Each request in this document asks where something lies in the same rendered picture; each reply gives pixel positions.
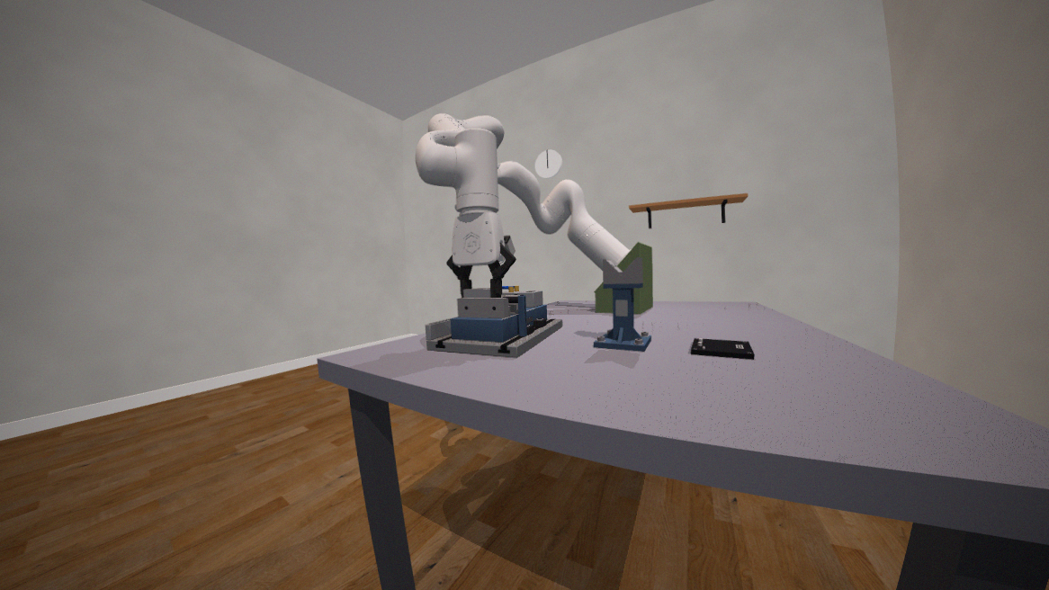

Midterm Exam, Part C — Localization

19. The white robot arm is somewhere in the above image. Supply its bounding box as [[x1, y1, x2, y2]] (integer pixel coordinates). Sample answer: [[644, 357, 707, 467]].
[[416, 113, 629, 271]]

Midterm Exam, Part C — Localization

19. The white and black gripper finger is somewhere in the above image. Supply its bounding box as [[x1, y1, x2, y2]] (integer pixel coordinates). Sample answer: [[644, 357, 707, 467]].
[[488, 243, 516, 298], [447, 255, 472, 298]]

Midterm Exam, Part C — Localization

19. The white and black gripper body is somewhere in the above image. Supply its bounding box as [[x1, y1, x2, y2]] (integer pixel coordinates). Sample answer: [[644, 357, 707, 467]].
[[453, 210, 505, 266]]

